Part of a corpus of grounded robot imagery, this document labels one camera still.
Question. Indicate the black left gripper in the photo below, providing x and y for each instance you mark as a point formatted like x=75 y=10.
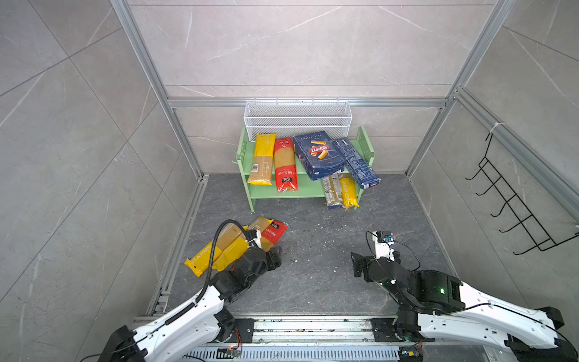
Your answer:
x=277 y=256

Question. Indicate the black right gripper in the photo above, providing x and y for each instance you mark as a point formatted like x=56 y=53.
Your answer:
x=359 y=261

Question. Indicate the yellow Pastatime spaghetti bag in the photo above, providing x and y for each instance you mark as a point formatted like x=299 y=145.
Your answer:
x=349 y=194

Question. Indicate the clear black label pasta bag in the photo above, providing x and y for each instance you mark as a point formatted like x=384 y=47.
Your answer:
x=333 y=191

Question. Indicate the red spaghetti bag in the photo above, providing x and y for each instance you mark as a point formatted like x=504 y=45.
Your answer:
x=285 y=165
x=272 y=234

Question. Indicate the yellow top brown spaghetti bag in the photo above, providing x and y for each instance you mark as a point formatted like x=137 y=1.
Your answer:
x=263 y=160

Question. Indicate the long blue spaghetti box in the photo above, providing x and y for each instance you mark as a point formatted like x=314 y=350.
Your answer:
x=364 y=176

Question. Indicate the blue Barilla rigatoni box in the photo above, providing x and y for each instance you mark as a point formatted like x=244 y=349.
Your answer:
x=318 y=155

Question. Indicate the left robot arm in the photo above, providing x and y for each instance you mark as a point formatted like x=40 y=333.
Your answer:
x=202 y=319

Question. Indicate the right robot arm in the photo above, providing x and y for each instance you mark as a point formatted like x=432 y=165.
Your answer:
x=434 y=305

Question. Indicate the yellow pasta bag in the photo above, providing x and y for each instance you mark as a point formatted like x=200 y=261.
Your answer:
x=240 y=245
x=199 y=264

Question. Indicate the yellow pasta bag far left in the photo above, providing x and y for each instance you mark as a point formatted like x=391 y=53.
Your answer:
x=199 y=264

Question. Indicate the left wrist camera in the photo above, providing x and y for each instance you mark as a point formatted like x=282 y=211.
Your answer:
x=253 y=237

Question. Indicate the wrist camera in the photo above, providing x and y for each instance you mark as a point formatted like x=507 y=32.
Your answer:
x=253 y=237
x=383 y=244

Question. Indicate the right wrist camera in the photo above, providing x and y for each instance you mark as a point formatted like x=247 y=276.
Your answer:
x=383 y=244

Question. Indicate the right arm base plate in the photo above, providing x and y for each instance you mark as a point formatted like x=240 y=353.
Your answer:
x=384 y=330

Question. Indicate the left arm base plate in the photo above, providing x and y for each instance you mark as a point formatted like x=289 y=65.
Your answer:
x=242 y=331

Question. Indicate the white wire mesh basket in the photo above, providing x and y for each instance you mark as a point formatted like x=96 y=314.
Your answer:
x=292 y=118

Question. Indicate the black wire hook rack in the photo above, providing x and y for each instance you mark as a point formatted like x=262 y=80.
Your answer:
x=512 y=201

